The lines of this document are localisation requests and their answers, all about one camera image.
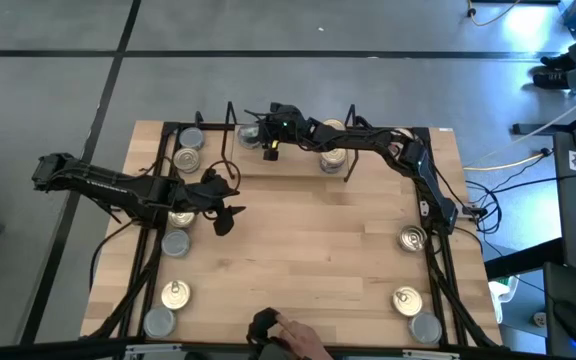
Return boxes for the black front crossbar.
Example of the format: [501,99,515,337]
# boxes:
[0,337,576,360]

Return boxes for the white cable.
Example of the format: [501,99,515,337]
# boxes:
[482,87,576,159]

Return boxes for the green-label gray-lid tuna can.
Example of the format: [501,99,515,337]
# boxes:
[178,126,205,152]
[161,228,192,259]
[407,311,443,345]
[142,305,178,339]
[237,123,263,151]

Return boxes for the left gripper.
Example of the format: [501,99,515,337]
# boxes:
[173,178,247,238]

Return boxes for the orange cable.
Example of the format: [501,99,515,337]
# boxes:
[466,0,522,29]

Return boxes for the black handheld object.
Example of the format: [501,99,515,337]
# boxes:
[246,307,289,351]

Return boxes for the silver corner bracket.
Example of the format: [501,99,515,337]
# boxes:
[124,342,183,357]
[401,348,460,360]

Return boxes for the wooden shelf black wire legs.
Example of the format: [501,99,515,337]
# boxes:
[221,101,369,184]

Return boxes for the white plastic bag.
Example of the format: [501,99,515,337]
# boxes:
[487,274,519,325]

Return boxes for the black cable bundle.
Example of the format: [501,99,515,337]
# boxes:
[465,169,559,236]

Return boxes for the black desk frame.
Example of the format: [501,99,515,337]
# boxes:
[511,97,576,151]

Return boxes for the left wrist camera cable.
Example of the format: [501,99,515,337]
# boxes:
[209,158,243,190]

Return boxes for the person's hand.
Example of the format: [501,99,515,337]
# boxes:
[273,312,337,360]

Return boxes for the yellow cable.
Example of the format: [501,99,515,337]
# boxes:
[462,152,549,172]

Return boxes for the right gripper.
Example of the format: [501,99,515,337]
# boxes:
[244,110,320,163]

